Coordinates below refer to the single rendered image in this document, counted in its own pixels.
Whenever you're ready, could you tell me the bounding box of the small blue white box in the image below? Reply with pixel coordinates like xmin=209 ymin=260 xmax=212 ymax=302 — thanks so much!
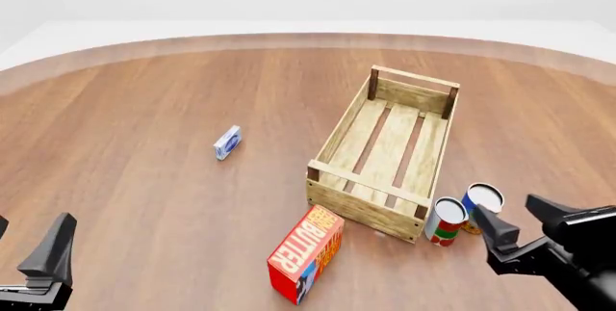
xmin=213 ymin=124 xmax=243 ymax=162

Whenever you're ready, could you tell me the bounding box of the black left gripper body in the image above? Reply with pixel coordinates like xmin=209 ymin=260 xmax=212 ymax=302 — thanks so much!
xmin=0 ymin=279 xmax=74 ymax=311

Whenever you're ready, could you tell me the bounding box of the red butter box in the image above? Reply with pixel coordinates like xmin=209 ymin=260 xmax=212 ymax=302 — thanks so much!
xmin=267 ymin=204 xmax=346 ymax=306

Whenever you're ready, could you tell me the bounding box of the white tin with red tomatoes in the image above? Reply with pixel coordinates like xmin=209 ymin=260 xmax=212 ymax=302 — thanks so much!
xmin=423 ymin=195 xmax=470 ymax=247

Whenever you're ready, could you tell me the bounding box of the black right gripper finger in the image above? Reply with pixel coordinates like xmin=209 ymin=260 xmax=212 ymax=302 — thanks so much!
xmin=474 ymin=203 xmax=522 ymax=255
xmin=525 ymin=193 xmax=581 ymax=231

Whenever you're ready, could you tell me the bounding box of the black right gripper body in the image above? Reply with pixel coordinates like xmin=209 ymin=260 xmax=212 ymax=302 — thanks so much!
xmin=485 ymin=206 xmax=616 ymax=276

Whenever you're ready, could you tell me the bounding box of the wooden slat tray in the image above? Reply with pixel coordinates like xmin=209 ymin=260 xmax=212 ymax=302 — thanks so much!
xmin=305 ymin=64 xmax=461 ymax=245

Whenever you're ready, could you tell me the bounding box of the blue tin with white lid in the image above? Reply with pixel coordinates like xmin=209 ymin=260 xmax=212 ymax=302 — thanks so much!
xmin=460 ymin=181 xmax=505 ymax=236

